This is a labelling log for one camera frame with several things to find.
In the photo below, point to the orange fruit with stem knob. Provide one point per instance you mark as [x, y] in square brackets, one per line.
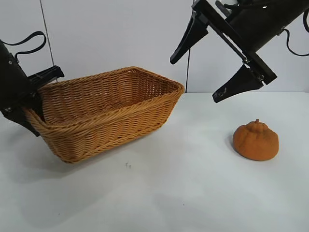
[256, 142]

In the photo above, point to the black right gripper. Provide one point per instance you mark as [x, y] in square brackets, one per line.
[260, 24]

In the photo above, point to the tan wicker basket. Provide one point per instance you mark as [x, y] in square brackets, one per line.
[108, 125]

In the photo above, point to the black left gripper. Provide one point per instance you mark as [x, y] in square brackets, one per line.
[12, 79]

